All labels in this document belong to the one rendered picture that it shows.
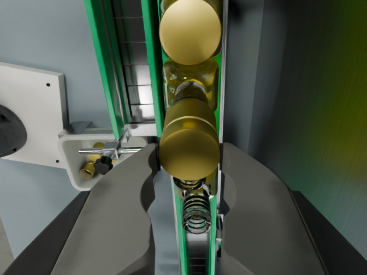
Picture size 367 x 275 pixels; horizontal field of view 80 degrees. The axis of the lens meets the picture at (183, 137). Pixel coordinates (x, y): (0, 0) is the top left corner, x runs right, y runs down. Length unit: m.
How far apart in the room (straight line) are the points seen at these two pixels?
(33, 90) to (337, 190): 0.63
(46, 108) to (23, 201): 0.41
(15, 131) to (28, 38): 0.23
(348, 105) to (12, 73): 0.65
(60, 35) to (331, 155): 0.57
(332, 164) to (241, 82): 0.38
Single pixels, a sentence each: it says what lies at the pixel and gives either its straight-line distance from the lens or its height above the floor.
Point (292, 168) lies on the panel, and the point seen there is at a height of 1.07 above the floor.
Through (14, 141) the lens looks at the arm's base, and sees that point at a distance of 0.71.
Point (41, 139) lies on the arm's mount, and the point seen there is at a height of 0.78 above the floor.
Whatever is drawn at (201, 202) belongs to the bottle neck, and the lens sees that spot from 0.24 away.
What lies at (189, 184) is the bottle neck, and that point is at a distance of 0.20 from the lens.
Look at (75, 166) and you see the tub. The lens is 0.67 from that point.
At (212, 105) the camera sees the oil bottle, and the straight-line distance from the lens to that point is 0.22.
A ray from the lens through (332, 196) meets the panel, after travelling 0.24.
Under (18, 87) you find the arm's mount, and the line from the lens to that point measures 0.68.
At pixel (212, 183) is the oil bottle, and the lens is 0.27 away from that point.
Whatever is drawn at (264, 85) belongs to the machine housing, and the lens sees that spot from 0.51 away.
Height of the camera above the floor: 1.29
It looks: 61 degrees down
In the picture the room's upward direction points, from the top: 175 degrees counter-clockwise
